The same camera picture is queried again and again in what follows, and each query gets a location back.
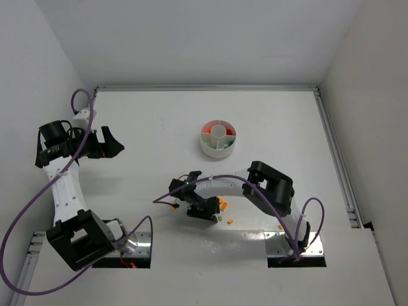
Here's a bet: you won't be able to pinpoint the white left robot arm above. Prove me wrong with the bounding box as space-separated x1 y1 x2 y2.
35 120 125 271

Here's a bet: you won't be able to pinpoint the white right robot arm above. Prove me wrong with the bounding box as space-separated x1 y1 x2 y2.
168 161 310 257

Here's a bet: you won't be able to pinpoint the green legos in container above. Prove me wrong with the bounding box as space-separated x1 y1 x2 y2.
223 140 235 149

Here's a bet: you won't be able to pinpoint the orange legos in container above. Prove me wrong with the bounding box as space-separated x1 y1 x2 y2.
201 127 211 135

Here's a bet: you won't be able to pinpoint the yellow long lego brick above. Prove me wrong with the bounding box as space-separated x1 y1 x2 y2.
220 202 228 211

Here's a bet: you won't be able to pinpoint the white divided round container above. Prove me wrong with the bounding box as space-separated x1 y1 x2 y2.
200 120 237 159

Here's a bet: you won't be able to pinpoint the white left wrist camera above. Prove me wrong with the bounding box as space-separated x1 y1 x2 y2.
73 108 91 129

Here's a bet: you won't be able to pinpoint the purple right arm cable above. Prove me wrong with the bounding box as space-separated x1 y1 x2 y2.
152 173 326 261

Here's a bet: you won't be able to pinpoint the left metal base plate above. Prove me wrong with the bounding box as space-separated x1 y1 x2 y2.
103 231 151 258

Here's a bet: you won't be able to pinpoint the metal base plate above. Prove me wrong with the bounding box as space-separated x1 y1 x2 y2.
264 231 324 258
103 231 151 258

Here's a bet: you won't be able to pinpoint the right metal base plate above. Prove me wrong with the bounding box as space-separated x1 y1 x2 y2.
264 231 324 258

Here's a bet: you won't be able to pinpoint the aluminium frame rail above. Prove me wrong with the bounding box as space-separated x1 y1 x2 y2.
314 87 364 229

